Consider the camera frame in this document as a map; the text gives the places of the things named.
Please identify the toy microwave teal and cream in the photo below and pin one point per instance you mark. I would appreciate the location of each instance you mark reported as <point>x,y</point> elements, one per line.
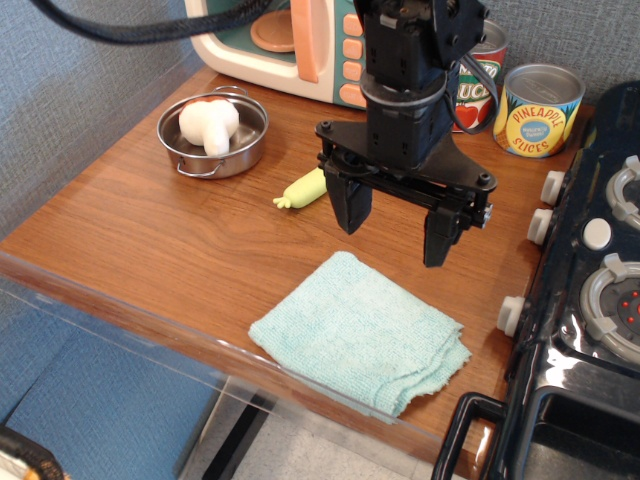
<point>311,49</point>

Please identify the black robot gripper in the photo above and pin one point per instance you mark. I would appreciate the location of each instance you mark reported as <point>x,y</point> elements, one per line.
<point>405,148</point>

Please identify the black toy stove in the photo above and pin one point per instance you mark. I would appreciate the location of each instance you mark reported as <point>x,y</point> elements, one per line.
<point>572,405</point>

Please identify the light blue folded cloth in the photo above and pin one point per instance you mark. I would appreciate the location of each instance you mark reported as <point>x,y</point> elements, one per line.
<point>362,339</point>

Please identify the small steel pan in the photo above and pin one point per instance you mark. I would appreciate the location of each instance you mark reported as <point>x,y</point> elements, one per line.
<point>246,147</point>

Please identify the tomato sauce can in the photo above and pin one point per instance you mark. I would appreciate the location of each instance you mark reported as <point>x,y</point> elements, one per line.
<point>477,97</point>

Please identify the pineapple slices can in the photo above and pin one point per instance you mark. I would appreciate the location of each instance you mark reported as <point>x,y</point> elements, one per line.
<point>538,106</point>

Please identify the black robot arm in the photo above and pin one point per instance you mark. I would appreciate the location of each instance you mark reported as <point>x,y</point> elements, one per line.
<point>409,42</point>

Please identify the dark object bottom left corner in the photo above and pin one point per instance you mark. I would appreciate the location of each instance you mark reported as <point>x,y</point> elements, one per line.
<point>23,458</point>

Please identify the white plush mushroom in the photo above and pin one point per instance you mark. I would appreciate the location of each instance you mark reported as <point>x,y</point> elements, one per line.
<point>210,124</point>

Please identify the green handled metal spoon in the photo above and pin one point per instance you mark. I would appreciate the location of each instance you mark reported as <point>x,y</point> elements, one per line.
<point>303,191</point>

